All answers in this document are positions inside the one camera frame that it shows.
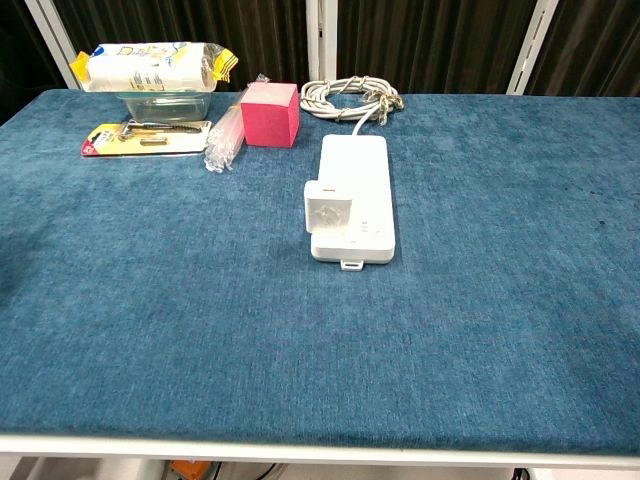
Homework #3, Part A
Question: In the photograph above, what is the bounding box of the white plug adapter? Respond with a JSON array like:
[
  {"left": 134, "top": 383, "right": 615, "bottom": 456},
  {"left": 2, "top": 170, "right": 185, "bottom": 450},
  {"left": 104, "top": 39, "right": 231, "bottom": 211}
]
[{"left": 303, "top": 180, "right": 354, "bottom": 234}]

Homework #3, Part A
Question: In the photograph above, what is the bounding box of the white power strip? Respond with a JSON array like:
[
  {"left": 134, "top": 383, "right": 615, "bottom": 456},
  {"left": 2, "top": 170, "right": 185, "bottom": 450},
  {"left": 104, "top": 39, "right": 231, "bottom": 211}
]
[{"left": 310, "top": 133, "right": 397, "bottom": 273}]

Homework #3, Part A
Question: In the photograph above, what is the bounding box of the blue table cloth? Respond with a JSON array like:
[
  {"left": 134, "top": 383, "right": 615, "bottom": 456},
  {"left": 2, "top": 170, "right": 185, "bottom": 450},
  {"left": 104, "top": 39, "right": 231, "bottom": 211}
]
[{"left": 0, "top": 88, "right": 640, "bottom": 457}]

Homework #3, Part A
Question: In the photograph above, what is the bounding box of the pink foam cube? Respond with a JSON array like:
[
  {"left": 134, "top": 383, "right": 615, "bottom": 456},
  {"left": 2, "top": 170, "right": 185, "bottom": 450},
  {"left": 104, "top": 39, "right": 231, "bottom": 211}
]
[{"left": 239, "top": 81, "right": 301, "bottom": 149}]

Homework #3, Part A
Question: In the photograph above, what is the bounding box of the clear plastic straw pack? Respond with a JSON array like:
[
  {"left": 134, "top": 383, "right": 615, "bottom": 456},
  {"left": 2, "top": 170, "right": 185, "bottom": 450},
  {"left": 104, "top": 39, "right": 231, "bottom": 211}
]
[{"left": 202, "top": 74, "right": 271, "bottom": 174}]

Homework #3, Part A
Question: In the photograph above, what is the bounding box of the razor blister pack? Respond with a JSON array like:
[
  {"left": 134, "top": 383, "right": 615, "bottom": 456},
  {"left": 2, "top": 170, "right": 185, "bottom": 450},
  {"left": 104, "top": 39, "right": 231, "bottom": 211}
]
[{"left": 80, "top": 119, "right": 213, "bottom": 159}]

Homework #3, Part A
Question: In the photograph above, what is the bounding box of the clear plastic container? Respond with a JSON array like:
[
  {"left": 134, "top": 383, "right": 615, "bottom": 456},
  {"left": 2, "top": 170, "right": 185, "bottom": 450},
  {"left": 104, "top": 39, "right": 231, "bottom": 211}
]
[{"left": 118, "top": 90, "right": 210, "bottom": 124}]

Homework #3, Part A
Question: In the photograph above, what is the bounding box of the dark curtain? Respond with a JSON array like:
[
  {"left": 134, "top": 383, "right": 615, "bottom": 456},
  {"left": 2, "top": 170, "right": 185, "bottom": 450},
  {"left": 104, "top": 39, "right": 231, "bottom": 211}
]
[{"left": 0, "top": 0, "right": 640, "bottom": 126}]

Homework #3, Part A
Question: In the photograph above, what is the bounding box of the white yellow snack package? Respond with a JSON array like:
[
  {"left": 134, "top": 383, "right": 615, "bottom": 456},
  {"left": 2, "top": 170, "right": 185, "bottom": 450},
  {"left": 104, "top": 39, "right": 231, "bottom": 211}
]
[{"left": 69, "top": 42, "right": 240, "bottom": 94}]

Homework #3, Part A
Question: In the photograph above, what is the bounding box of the orange object under table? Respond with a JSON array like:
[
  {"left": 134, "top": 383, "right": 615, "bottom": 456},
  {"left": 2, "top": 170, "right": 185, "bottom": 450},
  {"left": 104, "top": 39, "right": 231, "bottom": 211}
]
[{"left": 167, "top": 459, "right": 214, "bottom": 480}]

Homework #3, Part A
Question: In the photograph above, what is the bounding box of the white cable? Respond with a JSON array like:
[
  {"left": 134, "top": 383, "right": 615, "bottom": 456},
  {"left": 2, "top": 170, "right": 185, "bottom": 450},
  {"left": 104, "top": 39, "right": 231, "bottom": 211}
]
[{"left": 299, "top": 75, "right": 405, "bottom": 137}]

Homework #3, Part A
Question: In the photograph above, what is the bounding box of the white metal frame post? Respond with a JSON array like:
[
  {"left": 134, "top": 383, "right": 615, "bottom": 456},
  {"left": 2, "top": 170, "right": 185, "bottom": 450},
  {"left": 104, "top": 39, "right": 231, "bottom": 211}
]
[
  {"left": 505, "top": 0, "right": 559, "bottom": 96},
  {"left": 23, "top": 0, "right": 86, "bottom": 91},
  {"left": 305, "top": 0, "right": 339, "bottom": 85}
]

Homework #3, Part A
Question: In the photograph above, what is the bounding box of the black cable under table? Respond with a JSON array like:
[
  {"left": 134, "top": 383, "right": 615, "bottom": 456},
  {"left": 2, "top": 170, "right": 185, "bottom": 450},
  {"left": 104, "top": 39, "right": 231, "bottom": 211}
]
[{"left": 212, "top": 462, "right": 291, "bottom": 480}]

